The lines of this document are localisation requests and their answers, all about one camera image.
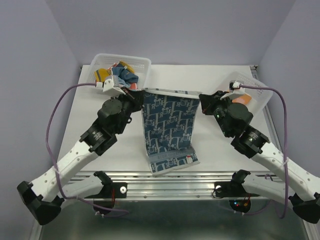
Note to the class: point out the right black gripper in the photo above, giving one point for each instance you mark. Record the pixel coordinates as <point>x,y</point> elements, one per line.
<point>209,101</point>

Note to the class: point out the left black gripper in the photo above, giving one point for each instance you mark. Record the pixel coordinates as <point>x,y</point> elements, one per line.
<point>136,98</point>

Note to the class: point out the blue patterned towel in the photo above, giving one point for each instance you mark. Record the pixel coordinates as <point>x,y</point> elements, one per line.
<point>168,118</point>

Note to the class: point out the orange polka dot towel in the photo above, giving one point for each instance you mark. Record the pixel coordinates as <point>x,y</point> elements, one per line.
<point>241,99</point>

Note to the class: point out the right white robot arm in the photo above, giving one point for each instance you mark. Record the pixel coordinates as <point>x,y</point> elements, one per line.
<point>300,190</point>

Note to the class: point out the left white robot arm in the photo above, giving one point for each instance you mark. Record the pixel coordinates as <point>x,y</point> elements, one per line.
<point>48,194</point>

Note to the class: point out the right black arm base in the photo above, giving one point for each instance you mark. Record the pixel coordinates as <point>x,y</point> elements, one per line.
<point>240,200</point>

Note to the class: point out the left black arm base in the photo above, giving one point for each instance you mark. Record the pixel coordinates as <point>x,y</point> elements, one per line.
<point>106,198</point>

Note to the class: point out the white basket with towels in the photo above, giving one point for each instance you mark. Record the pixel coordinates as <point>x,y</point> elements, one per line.
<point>129,69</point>

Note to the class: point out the red white towel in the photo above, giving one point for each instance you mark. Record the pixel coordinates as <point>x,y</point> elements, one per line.
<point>133,86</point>

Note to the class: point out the yellow grey towel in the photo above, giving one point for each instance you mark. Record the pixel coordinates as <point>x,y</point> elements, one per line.
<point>101,74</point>

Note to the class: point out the empty white basket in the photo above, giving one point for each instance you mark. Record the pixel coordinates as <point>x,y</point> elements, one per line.
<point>260,97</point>

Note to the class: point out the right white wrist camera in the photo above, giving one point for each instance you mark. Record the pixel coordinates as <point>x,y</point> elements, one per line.
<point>235,90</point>

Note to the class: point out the aluminium frame rail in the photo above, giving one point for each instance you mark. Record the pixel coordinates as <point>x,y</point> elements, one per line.
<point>177,206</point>

